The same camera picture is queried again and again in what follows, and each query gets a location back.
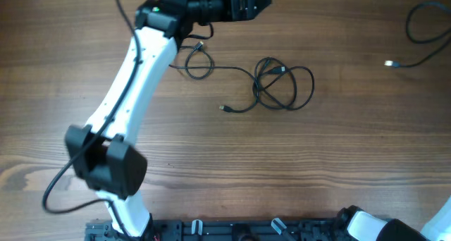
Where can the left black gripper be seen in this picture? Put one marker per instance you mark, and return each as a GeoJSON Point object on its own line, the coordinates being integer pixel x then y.
{"type": "Point", "coordinates": [246, 12]}

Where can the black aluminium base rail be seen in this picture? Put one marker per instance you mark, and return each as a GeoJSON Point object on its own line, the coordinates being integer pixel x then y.
{"type": "Point", "coordinates": [314, 229]}

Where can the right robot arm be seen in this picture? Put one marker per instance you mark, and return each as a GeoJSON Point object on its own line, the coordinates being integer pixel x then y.
{"type": "Point", "coordinates": [357, 224]}

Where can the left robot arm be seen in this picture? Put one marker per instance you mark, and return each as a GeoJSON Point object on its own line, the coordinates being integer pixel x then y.
{"type": "Point", "coordinates": [102, 152]}

